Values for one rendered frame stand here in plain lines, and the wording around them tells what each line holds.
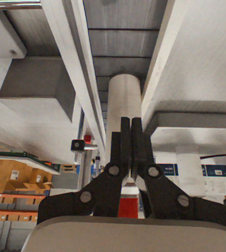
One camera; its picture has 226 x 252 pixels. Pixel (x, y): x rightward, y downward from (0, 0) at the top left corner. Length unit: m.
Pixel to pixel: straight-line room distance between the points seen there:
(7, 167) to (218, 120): 2.09
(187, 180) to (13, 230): 8.73
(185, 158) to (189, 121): 0.19
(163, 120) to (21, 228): 8.70
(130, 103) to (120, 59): 0.06
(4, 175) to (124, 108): 2.05
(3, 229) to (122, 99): 9.04
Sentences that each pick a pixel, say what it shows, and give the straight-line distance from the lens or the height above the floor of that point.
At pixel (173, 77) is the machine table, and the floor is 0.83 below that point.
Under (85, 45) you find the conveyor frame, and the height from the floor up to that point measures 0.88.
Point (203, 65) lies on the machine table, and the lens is 0.34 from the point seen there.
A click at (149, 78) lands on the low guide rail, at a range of 0.20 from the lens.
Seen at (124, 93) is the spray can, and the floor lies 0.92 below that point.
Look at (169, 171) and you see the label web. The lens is 0.83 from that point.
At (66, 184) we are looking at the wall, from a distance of 8.32.
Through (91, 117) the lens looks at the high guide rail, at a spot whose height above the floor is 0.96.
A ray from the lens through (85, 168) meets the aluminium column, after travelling 0.71.
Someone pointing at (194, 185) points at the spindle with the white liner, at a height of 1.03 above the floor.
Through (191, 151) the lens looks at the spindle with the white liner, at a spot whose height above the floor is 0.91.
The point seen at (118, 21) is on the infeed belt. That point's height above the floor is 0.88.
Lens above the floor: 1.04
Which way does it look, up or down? 23 degrees down
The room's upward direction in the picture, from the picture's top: 178 degrees counter-clockwise
